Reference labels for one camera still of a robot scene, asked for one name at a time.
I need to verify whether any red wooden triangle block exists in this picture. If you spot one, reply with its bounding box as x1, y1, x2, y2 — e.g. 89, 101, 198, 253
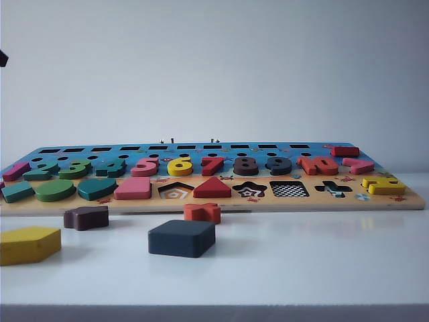
193, 176, 233, 199

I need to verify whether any wooden number shape puzzle board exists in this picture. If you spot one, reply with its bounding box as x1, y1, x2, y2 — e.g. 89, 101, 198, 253
0, 143, 429, 216

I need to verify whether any teal wooden rectangle block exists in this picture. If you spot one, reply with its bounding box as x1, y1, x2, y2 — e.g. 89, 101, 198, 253
1, 181, 35, 204

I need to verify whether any yellow wooden pentagon block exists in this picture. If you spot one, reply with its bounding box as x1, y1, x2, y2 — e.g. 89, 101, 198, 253
0, 226, 62, 267

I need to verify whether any orange wooden number ten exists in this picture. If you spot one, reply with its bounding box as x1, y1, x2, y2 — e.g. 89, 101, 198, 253
297, 156, 339, 176

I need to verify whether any green wooden number three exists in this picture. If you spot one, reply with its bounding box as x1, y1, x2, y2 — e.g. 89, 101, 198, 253
58, 158, 93, 180

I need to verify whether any teal semicircle block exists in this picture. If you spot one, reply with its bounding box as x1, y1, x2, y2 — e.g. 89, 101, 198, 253
77, 177, 119, 201

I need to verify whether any purple wooden star block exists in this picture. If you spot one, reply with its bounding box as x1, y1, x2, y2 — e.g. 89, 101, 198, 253
63, 205, 110, 231

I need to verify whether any dark blue wooden number nine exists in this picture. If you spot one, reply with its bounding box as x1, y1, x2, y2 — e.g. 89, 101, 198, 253
265, 156, 292, 176

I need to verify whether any magenta wooden number one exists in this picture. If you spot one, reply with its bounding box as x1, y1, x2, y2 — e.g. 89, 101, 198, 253
2, 162, 31, 181

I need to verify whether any teal wooden number four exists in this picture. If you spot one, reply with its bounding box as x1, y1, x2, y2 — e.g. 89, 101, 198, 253
95, 158, 127, 178

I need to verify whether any yellow wooden number six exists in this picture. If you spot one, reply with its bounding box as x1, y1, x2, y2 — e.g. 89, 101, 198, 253
167, 156, 194, 178

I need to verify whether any orange wooden cross block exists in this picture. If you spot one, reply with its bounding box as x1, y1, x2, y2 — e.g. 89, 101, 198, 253
183, 202, 223, 225

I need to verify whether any pink wooden symbol piece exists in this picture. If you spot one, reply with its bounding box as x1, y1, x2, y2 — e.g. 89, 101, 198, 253
343, 157, 375, 175

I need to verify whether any teal wooden number two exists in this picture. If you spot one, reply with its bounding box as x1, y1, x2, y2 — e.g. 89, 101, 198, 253
23, 161, 59, 181

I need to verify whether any red wooden minus block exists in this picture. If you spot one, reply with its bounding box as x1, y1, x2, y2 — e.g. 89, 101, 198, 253
330, 146, 361, 158

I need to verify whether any pink wooden trapezoid block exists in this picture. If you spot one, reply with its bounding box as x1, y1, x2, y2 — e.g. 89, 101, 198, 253
113, 176, 152, 201

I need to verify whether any brown wooden number eight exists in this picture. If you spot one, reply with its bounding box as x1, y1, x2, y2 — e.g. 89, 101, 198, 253
233, 156, 261, 177

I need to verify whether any red wooden number seven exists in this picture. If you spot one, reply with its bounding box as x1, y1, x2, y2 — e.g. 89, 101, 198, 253
200, 156, 231, 176

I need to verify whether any dark blue square block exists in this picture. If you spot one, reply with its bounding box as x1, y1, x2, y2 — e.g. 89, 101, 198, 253
147, 219, 217, 259

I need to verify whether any pink wooden number five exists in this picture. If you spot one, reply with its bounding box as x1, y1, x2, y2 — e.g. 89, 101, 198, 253
130, 156, 160, 178

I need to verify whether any green wooden oval block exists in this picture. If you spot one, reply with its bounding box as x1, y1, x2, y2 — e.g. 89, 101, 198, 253
35, 179, 76, 203

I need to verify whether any yellow wooden symbol piece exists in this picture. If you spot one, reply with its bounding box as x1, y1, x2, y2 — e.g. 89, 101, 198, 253
361, 176, 407, 196

